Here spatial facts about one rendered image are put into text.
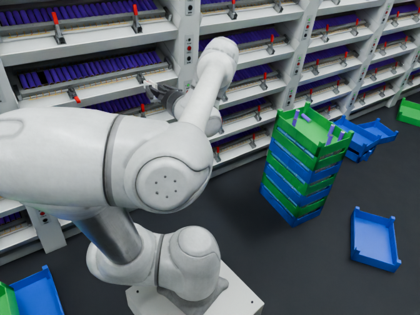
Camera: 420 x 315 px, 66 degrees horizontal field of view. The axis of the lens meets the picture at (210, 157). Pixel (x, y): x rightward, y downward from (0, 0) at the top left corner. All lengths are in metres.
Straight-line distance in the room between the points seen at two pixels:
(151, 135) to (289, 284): 1.28
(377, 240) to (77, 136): 1.70
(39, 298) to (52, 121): 1.22
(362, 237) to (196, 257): 1.16
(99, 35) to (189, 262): 0.81
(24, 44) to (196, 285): 0.90
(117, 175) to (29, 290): 1.27
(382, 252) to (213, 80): 1.38
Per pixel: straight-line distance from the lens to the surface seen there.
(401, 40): 2.93
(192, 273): 0.96
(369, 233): 1.95
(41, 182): 0.45
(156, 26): 1.32
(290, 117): 1.69
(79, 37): 1.23
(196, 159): 0.40
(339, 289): 1.68
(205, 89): 0.76
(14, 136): 0.47
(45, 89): 1.28
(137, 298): 1.18
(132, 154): 0.41
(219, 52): 0.94
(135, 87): 1.33
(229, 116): 1.81
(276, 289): 1.58
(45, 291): 1.62
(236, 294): 1.19
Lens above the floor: 1.34
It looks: 39 degrees down
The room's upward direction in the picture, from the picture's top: 5 degrees clockwise
